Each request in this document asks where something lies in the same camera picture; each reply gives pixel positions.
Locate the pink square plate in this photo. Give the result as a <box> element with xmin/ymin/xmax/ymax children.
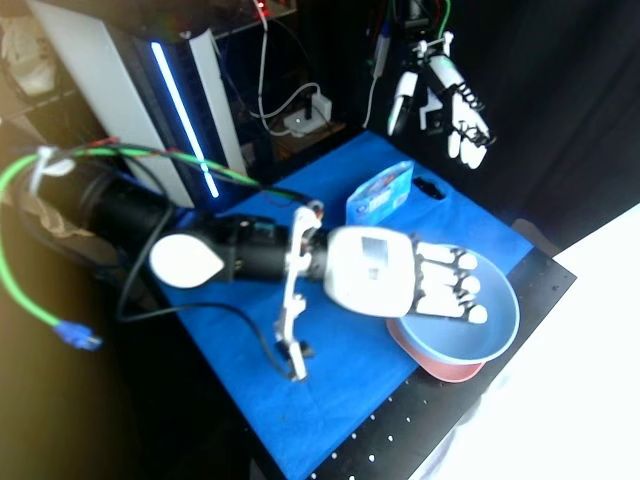
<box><xmin>385</xmin><ymin>319</ymin><xmax>486</xmax><ymax>385</ymax></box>

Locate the light blue bowl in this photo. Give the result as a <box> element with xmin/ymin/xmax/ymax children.
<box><xmin>399</xmin><ymin>248</ymin><xmax>521</xmax><ymax>362</ymax></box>

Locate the white computer tower blue light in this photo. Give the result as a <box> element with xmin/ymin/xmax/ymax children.
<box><xmin>24</xmin><ymin>0</ymin><xmax>249</xmax><ymax>209</ymax></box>

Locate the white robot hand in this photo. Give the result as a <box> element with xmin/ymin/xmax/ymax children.
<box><xmin>387</xmin><ymin>53</ymin><xmax>497</xmax><ymax>170</ymax></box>
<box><xmin>322</xmin><ymin>224</ymin><xmax>490</xmax><ymax>325</ymax></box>

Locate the green cable with blue plug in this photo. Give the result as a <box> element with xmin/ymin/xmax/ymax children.
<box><xmin>0</xmin><ymin>147</ymin><xmax>264</xmax><ymax>351</ymax></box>

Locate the blue snack bag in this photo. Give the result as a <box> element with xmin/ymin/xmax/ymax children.
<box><xmin>345</xmin><ymin>160</ymin><xmax>415</xmax><ymax>225</ymax></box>

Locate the blue table cloth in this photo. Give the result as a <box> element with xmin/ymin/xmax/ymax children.
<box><xmin>159</xmin><ymin>130</ymin><xmax>536</xmax><ymax>480</ymax></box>

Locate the white power adapter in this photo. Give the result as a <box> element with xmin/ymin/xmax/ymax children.
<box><xmin>283</xmin><ymin>97</ymin><xmax>334</xmax><ymax>139</ymax></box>

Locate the white cable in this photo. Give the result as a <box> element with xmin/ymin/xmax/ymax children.
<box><xmin>255</xmin><ymin>14</ymin><xmax>321</xmax><ymax>121</ymax></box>

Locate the white plastic bag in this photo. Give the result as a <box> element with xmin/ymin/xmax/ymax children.
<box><xmin>0</xmin><ymin>19</ymin><xmax>57</xmax><ymax>97</ymax></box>

